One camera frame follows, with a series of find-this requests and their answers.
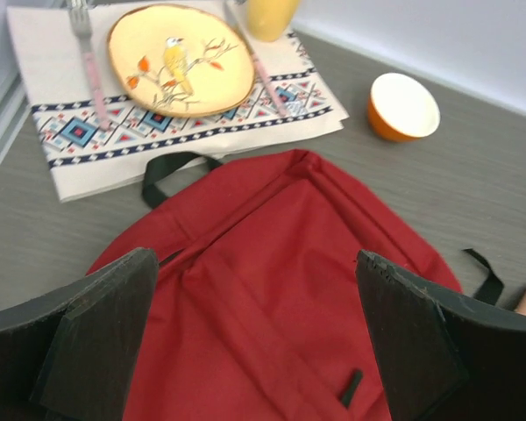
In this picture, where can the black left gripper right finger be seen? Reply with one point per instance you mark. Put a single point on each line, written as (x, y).
(441, 355)

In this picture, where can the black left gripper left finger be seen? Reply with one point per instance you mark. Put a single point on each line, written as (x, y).
(70, 354)

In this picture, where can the red student backpack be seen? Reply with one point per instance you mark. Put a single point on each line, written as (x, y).
(256, 313)

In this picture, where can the patterned cloth placemat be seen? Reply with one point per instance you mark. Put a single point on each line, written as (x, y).
(84, 160)

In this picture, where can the orange white bowl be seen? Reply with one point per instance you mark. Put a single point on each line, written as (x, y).
(401, 109)

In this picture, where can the yellow bird plate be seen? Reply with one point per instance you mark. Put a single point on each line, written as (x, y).
(180, 61)

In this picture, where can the yellow mug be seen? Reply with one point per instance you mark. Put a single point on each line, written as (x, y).
(267, 20)

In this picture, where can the pink handled fork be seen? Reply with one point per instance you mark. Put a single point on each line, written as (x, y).
(78, 13)

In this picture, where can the pink handled knife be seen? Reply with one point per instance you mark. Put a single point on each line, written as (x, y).
(233, 9)

